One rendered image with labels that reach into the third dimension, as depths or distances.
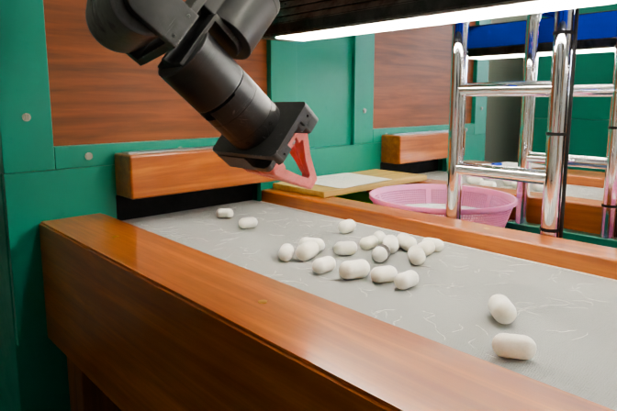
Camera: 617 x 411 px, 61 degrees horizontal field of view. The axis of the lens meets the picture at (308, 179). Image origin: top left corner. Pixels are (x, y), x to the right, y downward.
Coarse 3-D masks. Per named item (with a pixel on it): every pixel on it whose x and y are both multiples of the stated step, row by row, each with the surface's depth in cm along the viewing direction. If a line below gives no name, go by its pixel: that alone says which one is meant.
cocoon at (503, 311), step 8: (496, 296) 50; (504, 296) 50; (488, 304) 50; (496, 304) 48; (504, 304) 48; (496, 312) 48; (504, 312) 48; (512, 312) 48; (496, 320) 49; (504, 320) 48; (512, 320) 48
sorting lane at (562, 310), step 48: (192, 240) 77; (240, 240) 77; (288, 240) 77; (336, 240) 77; (336, 288) 58; (384, 288) 58; (432, 288) 58; (480, 288) 58; (528, 288) 58; (576, 288) 58; (432, 336) 46; (480, 336) 46; (528, 336) 46; (576, 336) 46; (576, 384) 38
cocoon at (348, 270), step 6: (342, 264) 60; (348, 264) 60; (354, 264) 60; (360, 264) 60; (366, 264) 61; (342, 270) 60; (348, 270) 60; (354, 270) 60; (360, 270) 60; (366, 270) 60; (342, 276) 60; (348, 276) 60; (354, 276) 60; (360, 276) 60
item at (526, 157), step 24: (528, 24) 94; (528, 48) 94; (528, 72) 95; (528, 96) 95; (576, 96) 90; (600, 96) 88; (528, 120) 96; (528, 144) 97; (528, 168) 97; (600, 168) 88; (528, 192) 98; (576, 240) 91; (600, 240) 88
